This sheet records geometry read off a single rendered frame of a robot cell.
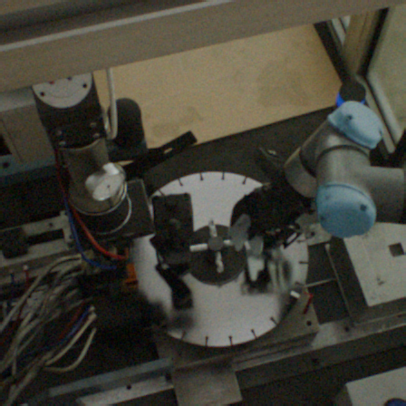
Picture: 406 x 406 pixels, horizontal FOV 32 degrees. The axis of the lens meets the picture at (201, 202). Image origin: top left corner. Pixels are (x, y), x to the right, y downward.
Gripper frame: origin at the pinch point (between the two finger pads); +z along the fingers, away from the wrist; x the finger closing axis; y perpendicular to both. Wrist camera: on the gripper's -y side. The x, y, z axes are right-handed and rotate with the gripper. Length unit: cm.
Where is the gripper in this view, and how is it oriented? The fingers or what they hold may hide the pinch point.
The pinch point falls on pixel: (235, 236)
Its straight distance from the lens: 126.0
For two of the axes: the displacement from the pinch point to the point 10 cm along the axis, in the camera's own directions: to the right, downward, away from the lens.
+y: 0.8, 8.0, -5.9
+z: -4.8, 5.5, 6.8
